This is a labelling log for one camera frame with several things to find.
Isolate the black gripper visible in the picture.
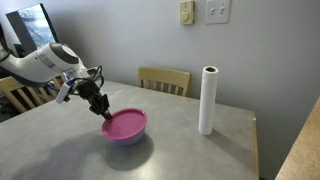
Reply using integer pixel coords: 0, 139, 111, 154
77, 79, 113, 121

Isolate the blue plastic bowl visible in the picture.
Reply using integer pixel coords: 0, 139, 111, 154
111, 129, 147, 147

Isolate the wooden chair with slat back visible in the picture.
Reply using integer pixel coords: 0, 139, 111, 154
0, 73, 68, 115
137, 66, 192, 98

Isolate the black framed monitor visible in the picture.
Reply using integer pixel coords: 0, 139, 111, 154
4, 2, 60, 58

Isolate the white paper towel roll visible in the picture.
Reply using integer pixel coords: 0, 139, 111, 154
197, 65, 220, 136

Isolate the tan countertop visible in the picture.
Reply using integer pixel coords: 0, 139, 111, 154
274, 95, 320, 180

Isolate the black cable bundle blue plug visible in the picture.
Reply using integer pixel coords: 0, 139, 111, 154
66, 64, 105, 91

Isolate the white wrist camera mount plate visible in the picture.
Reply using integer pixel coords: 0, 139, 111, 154
54, 79, 75, 105

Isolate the beige wall thermostat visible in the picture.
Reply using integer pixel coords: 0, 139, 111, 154
178, 0, 196, 26

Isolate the white light switch plate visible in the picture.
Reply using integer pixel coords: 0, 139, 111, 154
204, 0, 232, 25

